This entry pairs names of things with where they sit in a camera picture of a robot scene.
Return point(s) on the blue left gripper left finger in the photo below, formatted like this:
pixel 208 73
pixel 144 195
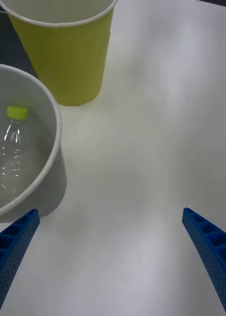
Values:
pixel 14 249

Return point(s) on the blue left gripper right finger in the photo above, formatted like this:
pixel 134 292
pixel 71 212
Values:
pixel 211 249

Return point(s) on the clear bottle with green cap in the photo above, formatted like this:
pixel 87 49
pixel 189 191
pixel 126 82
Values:
pixel 14 153

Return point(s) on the grey plastic waste bin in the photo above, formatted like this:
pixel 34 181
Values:
pixel 52 182

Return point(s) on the yellow-green plastic waste bin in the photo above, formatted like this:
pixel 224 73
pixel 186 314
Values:
pixel 68 64

